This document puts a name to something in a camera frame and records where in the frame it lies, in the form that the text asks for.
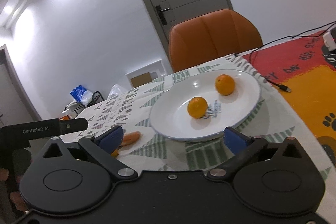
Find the black metal rack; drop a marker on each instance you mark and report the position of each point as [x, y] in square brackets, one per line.
[74, 108]

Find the large orange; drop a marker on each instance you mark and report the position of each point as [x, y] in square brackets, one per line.
[225, 85]

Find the blue white plastic bag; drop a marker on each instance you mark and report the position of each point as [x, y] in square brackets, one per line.
[82, 95]

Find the person's left hand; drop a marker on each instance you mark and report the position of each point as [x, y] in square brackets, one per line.
[14, 194]

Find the white device on mat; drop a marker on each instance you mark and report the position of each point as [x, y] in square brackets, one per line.
[329, 47]

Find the white enamel plate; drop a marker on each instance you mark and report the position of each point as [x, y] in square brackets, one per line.
[170, 118]

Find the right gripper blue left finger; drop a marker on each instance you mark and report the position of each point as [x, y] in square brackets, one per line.
[110, 140]

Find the red orange cartoon mat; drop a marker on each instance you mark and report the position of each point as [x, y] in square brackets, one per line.
[300, 65]

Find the small yellow kumquat right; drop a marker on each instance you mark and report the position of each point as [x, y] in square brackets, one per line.
[115, 153]

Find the white foam packaging board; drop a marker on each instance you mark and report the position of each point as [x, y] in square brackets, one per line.
[146, 74]

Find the orange leather chair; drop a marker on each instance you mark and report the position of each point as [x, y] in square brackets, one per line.
[209, 37]

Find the peeled pomelo segment right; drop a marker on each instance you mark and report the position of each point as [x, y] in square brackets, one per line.
[130, 138]

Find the orange paper bag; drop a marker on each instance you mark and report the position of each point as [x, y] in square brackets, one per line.
[65, 118]

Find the clear plastic bag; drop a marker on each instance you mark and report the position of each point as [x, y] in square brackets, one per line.
[116, 90]

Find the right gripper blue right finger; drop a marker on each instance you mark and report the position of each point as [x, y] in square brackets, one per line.
[235, 141]

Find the patterned white tablecloth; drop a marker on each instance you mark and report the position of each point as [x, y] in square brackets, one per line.
[272, 118]

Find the grey left door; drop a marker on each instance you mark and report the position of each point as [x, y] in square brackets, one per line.
[15, 105]

